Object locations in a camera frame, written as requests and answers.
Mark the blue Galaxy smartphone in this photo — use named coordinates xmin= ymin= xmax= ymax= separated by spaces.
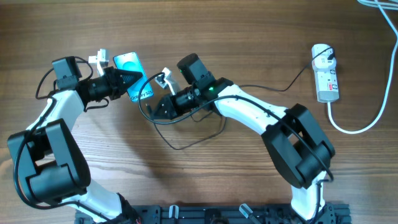
xmin=113 ymin=52 xmax=147 ymax=103

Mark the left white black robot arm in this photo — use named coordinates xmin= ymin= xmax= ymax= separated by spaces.
xmin=7 ymin=56 xmax=142 ymax=223

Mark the black mounting rail base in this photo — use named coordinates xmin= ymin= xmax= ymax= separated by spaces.
xmin=74 ymin=203 xmax=352 ymax=224

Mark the white power strip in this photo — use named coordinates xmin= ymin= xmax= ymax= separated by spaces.
xmin=313 ymin=67 xmax=340 ymax=103

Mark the white power strip cord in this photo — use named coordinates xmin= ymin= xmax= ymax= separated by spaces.
xmin=326 ymin=0 xmax=398 ymax=135

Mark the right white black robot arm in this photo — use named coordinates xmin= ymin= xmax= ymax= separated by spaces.
xmin=150 ymin=53 xmax=335 ymax=223

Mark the black USB charging cable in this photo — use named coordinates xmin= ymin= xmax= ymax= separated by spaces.
xmin=144 ymin=46 xmax=336 ymax=151

